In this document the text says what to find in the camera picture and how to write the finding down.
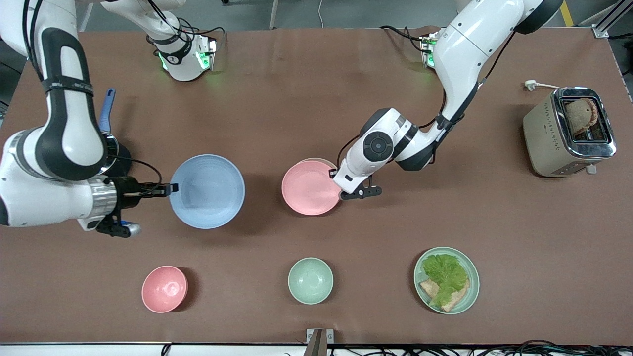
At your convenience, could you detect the pink plate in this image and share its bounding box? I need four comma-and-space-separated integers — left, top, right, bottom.
281, 159, 343, 217

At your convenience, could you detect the blue plate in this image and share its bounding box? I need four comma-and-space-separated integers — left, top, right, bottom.
169, 154, 246, 230

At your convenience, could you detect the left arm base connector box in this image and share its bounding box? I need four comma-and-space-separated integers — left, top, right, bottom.
420, 32, 441, 68

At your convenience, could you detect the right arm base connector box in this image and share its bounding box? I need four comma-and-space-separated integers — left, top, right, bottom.
197, 37, 218, 71

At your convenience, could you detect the glass lid with blue knob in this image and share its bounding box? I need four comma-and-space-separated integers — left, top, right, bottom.
102, 133, 120, 165

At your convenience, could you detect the small pink bowl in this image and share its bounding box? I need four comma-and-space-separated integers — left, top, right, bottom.
141, 266, 188, 313

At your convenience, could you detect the small green bowl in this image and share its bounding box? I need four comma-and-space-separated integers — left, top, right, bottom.
288, 257, 334, 305

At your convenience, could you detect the green lettuce leaf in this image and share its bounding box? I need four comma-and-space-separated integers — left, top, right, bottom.
421, 254, 469, 307

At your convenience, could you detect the brown bread slice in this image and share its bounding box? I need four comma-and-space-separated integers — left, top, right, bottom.
419, 278, 471, 313

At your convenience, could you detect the green plate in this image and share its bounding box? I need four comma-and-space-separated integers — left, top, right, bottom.
414, 246, 480, 315

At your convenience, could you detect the silver toaster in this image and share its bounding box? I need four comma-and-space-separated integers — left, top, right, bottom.
523, 87, 618, 178

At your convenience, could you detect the toast slice in toaster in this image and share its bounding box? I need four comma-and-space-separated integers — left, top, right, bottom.
564, 98, 600, 137

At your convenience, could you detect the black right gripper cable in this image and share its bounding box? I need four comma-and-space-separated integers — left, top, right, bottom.
106, 155, 164, 187

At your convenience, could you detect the dark saucepan with blue handle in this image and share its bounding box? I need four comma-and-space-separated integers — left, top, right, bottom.
98, 88, 133, 179

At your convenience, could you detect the black left base cable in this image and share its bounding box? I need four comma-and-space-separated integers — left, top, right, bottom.
379, 25, 427, 53

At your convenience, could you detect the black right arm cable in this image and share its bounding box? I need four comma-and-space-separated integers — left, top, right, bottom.
146, 0, 226, 48

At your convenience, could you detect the metal table edge bracket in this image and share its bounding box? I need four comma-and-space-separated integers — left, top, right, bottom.
306, 328, 335, 356

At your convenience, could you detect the aluminium frame profile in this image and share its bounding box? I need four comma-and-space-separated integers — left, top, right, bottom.
590, 0, 633, 39

